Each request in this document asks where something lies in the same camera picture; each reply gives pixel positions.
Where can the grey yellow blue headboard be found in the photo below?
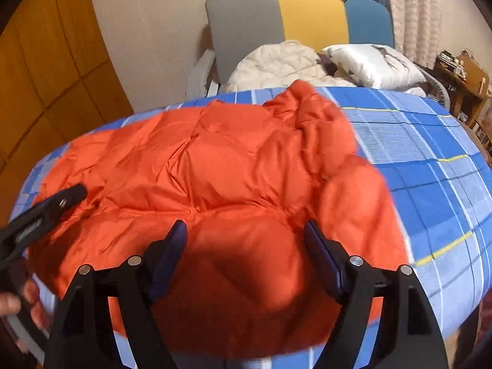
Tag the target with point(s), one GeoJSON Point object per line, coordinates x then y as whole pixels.
{"type": "Point", "coordinates": [240, 26]}

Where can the right floral curtain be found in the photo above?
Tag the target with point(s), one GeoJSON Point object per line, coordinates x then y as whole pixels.
{"type": "Point", "coordinates": [417, 29]}

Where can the beige quilted jacket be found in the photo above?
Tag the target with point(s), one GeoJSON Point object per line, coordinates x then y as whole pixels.
{"type": "Point", "coordinates": [279, 65]}

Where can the cluttered wooden desk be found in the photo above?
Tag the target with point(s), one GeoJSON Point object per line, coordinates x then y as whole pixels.
{"type": "Point", "coordinates": [469, 82]}

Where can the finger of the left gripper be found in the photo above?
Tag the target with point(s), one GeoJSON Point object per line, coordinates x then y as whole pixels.
{"type": "Point", "coordinates": [36, 222]}

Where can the white deer print pillow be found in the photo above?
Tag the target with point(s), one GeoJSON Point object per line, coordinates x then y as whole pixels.
{"type": "Point", "coordinates": [375, 66]}

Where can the wooden wardrobe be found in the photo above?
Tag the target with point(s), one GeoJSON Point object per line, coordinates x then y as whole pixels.
{"type": "Point", "coordinates": [57, 83]}

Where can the orange puffer jacket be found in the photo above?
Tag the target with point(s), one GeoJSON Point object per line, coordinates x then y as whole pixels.
{"type": "Point", "coordinates": [245, 179]}

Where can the wicker wooden chair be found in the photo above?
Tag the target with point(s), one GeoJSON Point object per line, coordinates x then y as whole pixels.
{"type": "Point", "coordinates": [483, 125]}

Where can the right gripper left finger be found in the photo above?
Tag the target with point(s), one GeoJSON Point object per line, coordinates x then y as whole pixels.
{"type": "Point", "coordinates": [82, 334]}

